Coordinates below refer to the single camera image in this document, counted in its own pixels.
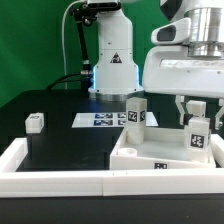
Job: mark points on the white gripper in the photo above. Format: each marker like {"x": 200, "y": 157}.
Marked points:
{"x": 187, "y": 59}

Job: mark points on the white square tabletop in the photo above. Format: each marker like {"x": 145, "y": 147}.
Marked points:
{"x": 162, "y": 148}

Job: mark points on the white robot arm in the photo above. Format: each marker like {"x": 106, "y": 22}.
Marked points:
{"x": 115, "y": 71}

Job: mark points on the white U-shaped fence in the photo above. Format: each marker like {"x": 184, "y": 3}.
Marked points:
{"x": 100, "y": 183}

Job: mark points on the white marker plate with tags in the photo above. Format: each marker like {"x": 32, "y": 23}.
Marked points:
{"x": 103, "y": 119}

